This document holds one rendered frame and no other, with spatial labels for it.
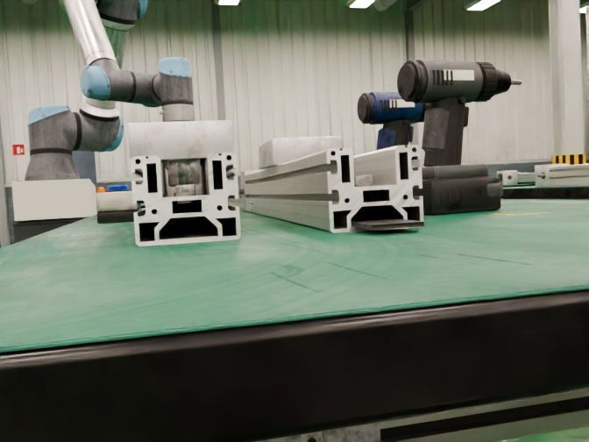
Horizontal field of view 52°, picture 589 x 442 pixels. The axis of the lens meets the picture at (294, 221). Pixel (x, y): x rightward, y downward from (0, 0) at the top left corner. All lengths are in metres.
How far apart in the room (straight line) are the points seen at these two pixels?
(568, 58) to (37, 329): 9.20
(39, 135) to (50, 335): 1.66
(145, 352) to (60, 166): 1.65
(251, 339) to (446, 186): 0.66
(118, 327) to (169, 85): 1.25
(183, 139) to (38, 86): 12.01
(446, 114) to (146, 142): 0.43
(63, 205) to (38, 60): 10.97
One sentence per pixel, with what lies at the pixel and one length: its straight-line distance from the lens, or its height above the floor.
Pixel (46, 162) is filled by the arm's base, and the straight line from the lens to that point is 1.85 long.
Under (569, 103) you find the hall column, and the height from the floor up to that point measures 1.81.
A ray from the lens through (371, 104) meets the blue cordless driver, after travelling 1.12.
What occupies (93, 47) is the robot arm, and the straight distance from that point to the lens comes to 1.57.
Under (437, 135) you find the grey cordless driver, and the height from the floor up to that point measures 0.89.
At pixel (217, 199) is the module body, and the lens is 0.59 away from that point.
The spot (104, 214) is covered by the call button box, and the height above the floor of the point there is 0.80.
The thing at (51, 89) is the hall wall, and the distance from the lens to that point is 12.61.
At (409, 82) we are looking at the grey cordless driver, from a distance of 0.87.
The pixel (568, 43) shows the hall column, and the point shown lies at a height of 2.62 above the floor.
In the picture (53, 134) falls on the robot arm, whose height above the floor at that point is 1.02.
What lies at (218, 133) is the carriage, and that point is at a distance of 0.66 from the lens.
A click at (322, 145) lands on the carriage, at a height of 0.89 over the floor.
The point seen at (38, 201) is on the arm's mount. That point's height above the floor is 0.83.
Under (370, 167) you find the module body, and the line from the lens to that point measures 0.71.
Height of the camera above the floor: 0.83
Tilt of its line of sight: 3 degrees down
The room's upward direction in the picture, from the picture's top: 3 degrees counter-clockwise
